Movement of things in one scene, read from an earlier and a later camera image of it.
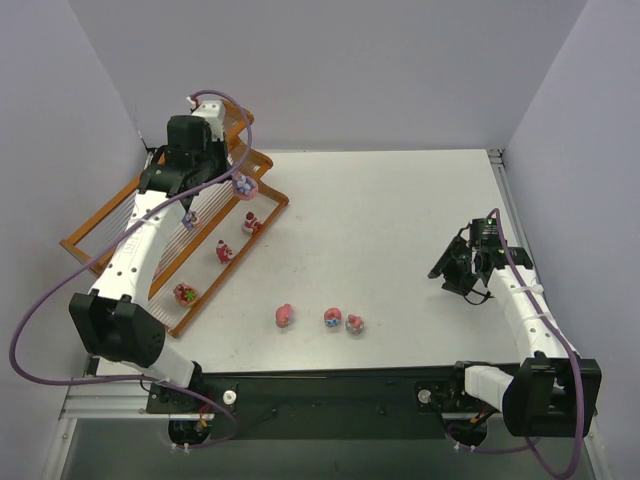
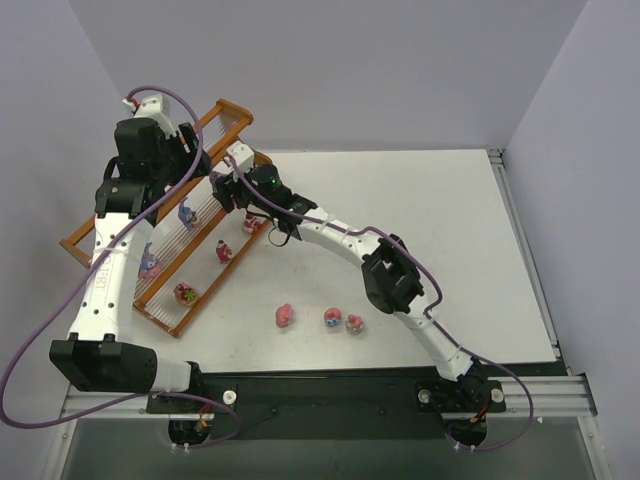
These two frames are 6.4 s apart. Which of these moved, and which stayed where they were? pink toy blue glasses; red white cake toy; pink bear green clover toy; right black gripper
Moved: right black gripper
Stayed: pink bear green clover toy; pink toy blue glasses; red white cake toy
